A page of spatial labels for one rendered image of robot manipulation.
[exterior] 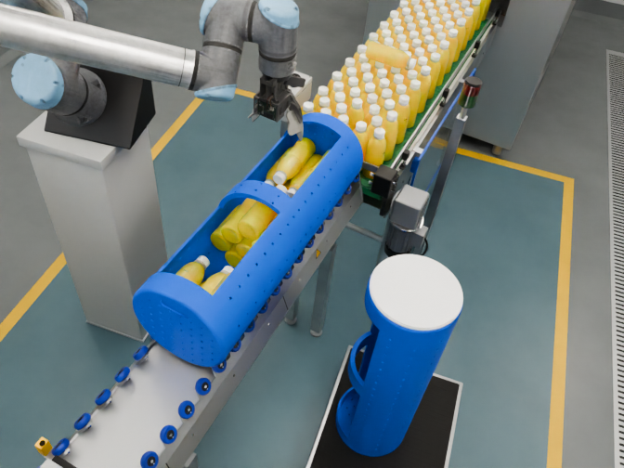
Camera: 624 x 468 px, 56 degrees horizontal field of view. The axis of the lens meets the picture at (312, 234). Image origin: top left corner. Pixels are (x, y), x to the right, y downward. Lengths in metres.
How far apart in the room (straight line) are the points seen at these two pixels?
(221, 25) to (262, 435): 1.74
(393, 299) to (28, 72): 1.24
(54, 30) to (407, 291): 1.12
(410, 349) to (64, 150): 1.27
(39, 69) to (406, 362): 1.37
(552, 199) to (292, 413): 2.15
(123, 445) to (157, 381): 0.19
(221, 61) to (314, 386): 1.71
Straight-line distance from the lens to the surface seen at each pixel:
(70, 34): 1.38
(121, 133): 2.08
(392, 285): 1.76
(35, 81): 1.92
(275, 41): 1.40
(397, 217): 2.33
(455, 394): 2.66
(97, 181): 2.14
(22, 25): 1.39
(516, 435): 2.84
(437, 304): 1.75
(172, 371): 1.70
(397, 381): 1.93
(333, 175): 1.85
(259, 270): 1.56
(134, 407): 1.66
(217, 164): 3.67
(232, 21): 1.41
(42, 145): 2.16
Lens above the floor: 2.39
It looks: 47 degrees down
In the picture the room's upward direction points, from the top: 7 degrees clockwise
